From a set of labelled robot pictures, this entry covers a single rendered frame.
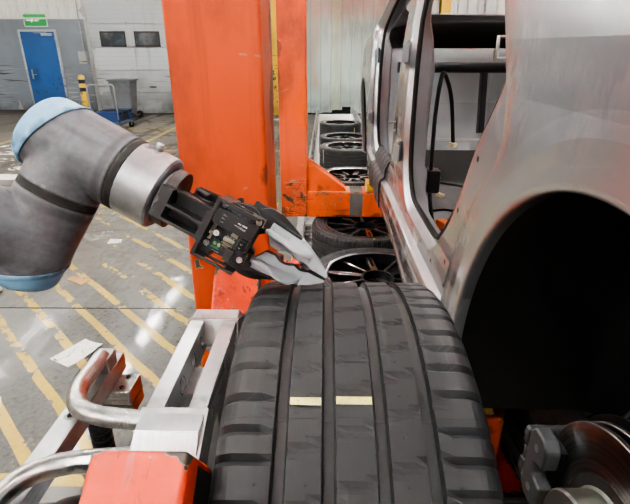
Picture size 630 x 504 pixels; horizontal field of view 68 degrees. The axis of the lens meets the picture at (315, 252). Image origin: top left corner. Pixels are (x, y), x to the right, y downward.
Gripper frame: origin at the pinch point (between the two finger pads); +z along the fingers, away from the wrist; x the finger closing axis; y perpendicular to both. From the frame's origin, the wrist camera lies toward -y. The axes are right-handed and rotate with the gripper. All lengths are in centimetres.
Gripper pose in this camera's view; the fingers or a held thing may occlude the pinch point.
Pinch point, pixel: (316, 273)
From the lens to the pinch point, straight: 58.4
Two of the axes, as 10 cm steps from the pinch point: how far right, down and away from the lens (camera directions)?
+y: -0.2, 1.5, -9.9
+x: 4.8, -8.7, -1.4
